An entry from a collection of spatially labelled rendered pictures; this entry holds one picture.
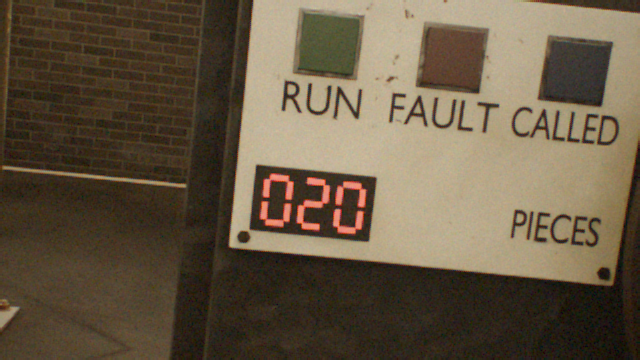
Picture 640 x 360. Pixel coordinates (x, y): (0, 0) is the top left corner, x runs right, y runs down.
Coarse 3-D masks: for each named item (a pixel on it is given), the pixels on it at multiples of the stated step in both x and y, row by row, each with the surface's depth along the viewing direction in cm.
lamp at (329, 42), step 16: (304, 16) 55; (320, 16) 55; (336, 16) 55; (304, 32) 55; (320, 32) 55; (336, 32) 55; (352, 32) 55; (304, 48) 55; (320, 48) 55; (336, 48) 55; (352, 48) 55; (304, 64) 55; (320, 64) 55; (336, 64) 55; (352, 64) 55
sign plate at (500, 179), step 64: (256, 0) 55; (320, 0) 55; (384, 0) 55; (448, 0) 55; (512, 0) 56; (256, 64) 55; (384, 64) 56; (512, 64) 56; (256, 128) 56; (320, 128) 56; (384, 128) 57; (448, 128) 57; (512, 128) 57; (576, 128) 57; (256, 192) 57; (320, 192) 57; (384, 192) 57; (448, 192) 58; (512, 192) 58; (576, 192) 58; (384, 256) 58; (448, 256) 58; (512, 256) 59; (576, 256) 59
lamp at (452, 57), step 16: (432, 32) 55; (448, 32) 55; (464, 32) 55; (480, 32) 55; (432, 48) 55; (448, 48) 55; (464, 48) 56; (480, 48) 56; (432, 64) 56; (448, 64) 56; (464, 64) 56; (480, 64) 56; (432, 80) 56; (448, 80) 56; (464, 80) 56
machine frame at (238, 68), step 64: (576, 0) 58; (192, 128) 67; (192, 192) 67; (192, 256) 68; (256, 256) 60; (320, 256) 60; (192, 320) 69; (256, 320) 60; (320, 320) 61; (384, 320) 61; (448, 320) 61; (512, 320) 61; (576, 320) 62
